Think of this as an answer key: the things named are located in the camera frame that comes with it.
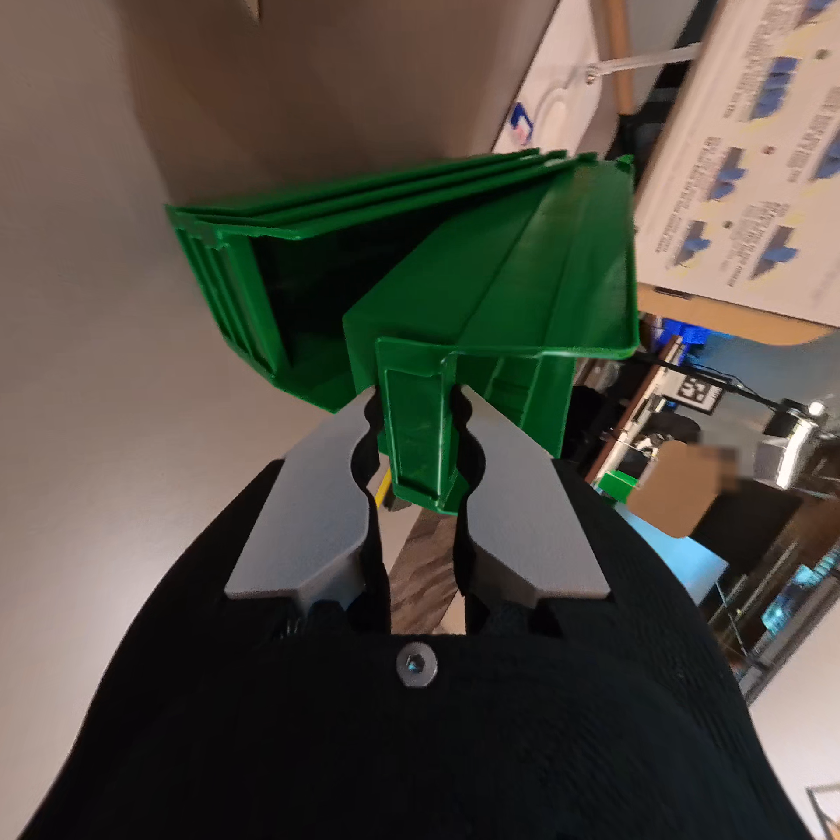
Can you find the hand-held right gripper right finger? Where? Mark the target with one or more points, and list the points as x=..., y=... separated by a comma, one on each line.
x=531, y=531

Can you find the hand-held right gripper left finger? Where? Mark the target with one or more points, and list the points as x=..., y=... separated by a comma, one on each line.
x=302, y=525

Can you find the small green box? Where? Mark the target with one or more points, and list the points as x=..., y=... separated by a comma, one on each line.
x=617, y=485

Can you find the cluttered wooden desk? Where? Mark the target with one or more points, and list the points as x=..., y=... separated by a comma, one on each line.
x=646, y=394

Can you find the black white printed tag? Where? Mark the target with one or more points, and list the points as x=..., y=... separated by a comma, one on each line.
x=699, y=392

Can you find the silver grey device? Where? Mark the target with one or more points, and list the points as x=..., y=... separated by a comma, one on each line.
x=791, y=446

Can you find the small blue plastic object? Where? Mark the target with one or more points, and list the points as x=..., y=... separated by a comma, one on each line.
x=520, y=118

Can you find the printed instruction poster board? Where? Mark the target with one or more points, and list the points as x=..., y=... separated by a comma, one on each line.
x=754, y=164

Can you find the silver metal rod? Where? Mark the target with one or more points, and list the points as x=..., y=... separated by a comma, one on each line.
x=643, y=60

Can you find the white device with blue label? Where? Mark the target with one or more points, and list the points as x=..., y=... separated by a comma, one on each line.
x=564, y=33

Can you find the wooden post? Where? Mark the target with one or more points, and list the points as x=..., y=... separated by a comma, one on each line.
x=615, y=52

